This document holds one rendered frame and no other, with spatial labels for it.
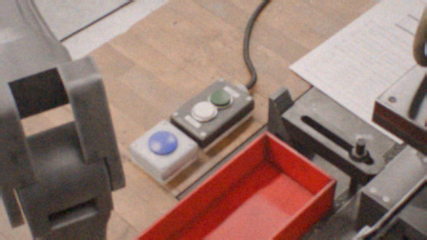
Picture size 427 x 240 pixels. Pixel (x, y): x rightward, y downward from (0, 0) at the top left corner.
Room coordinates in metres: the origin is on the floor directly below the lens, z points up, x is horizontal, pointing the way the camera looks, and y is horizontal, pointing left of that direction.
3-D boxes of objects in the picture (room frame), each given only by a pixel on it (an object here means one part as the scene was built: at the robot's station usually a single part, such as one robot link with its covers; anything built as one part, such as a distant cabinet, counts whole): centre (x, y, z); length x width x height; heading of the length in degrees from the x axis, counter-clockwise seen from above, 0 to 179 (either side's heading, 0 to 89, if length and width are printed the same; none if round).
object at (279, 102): (0.72, -0.11, 0.95); 0.06 x 0.03 x 0.09; 44
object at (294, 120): (0.68, -0.16, 0.95); 0.15 x 0.03 x 0.10; 44
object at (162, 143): (0.71, 0.06, 0.93); 0.04 x 0.04 x 0.02
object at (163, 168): (0.71, 0.06, 0.90); 0.07 x 0.07 x 0.06; 44
